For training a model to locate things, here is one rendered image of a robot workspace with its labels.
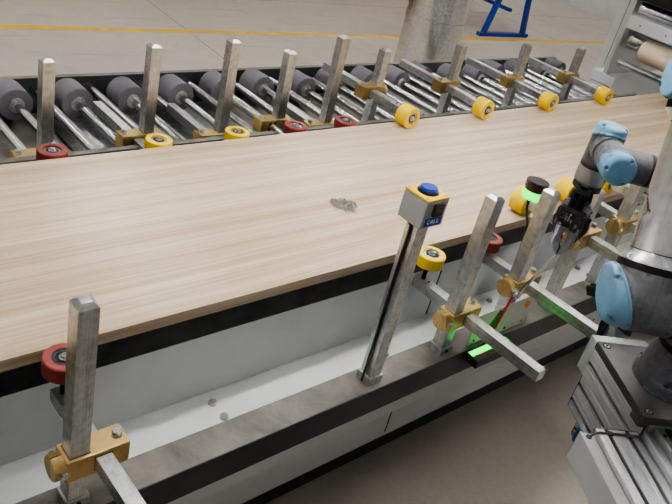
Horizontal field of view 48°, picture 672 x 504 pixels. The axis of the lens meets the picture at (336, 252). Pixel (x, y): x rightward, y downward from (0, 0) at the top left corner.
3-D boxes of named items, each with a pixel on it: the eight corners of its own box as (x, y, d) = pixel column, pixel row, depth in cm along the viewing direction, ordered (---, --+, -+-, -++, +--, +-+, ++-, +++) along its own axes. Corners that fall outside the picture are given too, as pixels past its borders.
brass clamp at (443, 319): (478, 322, 198) (484, 307, 196) (445, 336, 190) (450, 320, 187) (461, 309, 202) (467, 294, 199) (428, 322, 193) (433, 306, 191)
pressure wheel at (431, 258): (433, 281, 208) (445, 246, 203) (435, 297, 202) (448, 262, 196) (405, 275, 208) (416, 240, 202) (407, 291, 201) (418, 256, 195)
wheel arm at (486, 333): (541, 381, 182) (547, 367, 180) (533, 385, 180) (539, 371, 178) (418, 284, 208) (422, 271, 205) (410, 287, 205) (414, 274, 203)
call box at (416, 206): (440, 228, 160) (451, 196, 156) (418, 233, 155) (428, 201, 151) (417, 212, 164) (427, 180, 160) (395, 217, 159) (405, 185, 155)
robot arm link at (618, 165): (660, 164, 162) (646, 145, 172) (610, 151, 162) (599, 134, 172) (644, 195, 166) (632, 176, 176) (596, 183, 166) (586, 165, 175)
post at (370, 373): (380, 381, 182) (433, 223, 159) (366, 387, 179) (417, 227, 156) (368, 369, 185) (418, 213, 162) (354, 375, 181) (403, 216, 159)
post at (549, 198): (500, 336, 216) (562, 191, 192) (493, 340, 214) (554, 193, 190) (491, 329, 218) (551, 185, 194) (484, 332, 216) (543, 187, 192)
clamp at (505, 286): (536, 289, 212) (542, 275, 210) (507, 300, 204) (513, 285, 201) (520, 279, 216) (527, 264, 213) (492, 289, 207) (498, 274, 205)
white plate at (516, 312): (524, 322, 219) (536, 295, 214) (467, 346, 202) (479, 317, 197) (522, 321, 219) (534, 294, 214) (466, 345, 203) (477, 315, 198)
